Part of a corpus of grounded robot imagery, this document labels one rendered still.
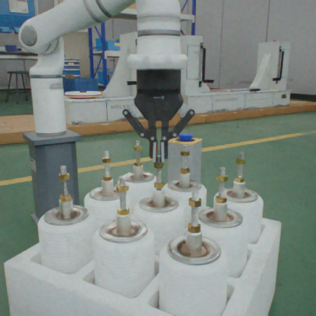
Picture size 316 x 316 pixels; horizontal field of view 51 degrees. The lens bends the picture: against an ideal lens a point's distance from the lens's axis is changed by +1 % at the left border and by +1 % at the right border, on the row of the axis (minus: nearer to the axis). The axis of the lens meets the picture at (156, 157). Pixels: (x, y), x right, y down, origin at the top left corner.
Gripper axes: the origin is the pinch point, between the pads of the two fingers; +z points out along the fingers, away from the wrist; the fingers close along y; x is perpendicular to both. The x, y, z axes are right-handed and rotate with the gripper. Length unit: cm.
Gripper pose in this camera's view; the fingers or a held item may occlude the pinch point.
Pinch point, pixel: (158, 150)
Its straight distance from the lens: 59.2
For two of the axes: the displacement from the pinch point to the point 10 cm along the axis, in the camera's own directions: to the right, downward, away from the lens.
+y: -10.0, -0.1, 0.4
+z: 0.0, 9.7, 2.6
